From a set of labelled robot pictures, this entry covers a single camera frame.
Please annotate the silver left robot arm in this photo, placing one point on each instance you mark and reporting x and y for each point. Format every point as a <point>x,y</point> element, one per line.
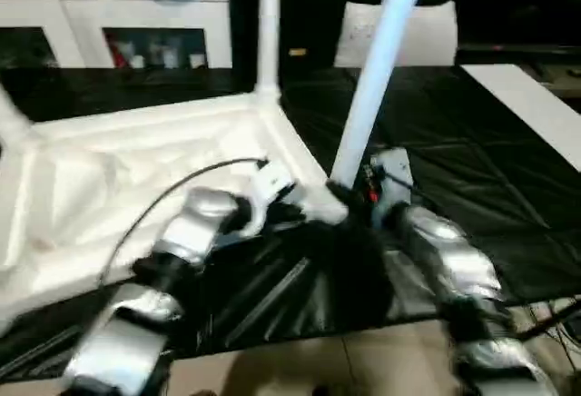
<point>154,296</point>

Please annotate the black floor rod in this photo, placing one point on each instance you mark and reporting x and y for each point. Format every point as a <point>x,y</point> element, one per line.
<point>545,323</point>

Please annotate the flat white board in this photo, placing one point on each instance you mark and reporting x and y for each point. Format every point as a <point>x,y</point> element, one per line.
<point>536,105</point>

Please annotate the white cabinet with glass doors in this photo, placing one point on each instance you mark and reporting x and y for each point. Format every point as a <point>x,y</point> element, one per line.
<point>109,14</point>

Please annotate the white plastic table leg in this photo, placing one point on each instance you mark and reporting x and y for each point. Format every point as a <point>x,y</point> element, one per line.
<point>11,114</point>
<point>269,24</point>
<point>377,69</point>

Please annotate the white plastic table top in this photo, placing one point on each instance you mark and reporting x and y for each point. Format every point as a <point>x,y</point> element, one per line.
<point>118,178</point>

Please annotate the small tan label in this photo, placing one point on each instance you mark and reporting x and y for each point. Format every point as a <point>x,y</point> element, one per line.
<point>297,52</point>

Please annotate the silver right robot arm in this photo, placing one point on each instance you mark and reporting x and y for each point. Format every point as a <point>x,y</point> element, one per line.
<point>454,269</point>

